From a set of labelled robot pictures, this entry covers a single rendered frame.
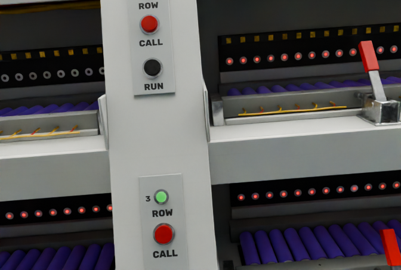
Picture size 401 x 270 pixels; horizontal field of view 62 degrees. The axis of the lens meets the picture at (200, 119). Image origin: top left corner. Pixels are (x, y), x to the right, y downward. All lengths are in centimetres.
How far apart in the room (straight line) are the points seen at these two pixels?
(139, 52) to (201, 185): 14
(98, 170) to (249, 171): 15
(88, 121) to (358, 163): 28
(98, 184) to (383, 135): 28
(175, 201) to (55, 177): 12
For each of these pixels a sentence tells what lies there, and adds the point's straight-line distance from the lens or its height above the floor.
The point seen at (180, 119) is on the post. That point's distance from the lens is 32.
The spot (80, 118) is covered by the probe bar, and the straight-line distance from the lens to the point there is 39.
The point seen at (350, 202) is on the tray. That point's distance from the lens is 54.
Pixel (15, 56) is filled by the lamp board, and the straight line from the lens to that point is 55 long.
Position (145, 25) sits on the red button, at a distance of 33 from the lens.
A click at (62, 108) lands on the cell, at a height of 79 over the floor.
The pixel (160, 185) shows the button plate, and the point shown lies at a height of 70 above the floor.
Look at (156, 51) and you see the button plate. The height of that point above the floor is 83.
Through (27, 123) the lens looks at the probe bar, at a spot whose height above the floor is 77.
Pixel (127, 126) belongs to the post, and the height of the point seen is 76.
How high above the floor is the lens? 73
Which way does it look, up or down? 4 degrees up
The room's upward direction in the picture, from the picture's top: 4 degrees counter-clockwise
